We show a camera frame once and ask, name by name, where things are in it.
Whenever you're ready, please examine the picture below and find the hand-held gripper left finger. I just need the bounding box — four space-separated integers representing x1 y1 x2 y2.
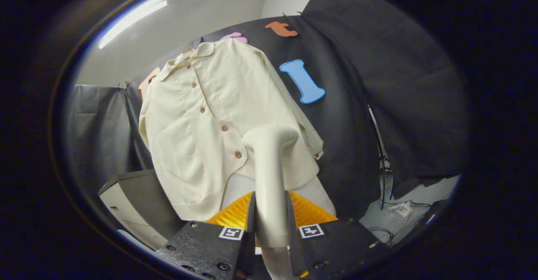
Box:
153 191 257 280

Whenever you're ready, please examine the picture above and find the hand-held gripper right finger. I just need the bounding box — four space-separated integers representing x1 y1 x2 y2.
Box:
285 190 389 280

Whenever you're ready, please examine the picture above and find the white garment steamer head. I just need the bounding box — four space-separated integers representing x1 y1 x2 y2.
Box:
242 124 300 248

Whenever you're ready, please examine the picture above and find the cream button-up shirt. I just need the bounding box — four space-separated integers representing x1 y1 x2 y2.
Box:
139 38 325 222

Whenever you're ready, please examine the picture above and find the thin black stand pole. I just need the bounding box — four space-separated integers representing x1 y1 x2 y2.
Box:
368 105 393 210

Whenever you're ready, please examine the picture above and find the grey and white cabinet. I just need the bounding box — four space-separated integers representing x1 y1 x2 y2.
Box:
98 169 185 251

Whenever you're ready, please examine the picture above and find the black backdrop cloth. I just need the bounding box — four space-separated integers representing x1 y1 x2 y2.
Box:
63 0 469 219

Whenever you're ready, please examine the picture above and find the tangle of floor cables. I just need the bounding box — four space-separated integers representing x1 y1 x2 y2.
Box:
368 200 433 247

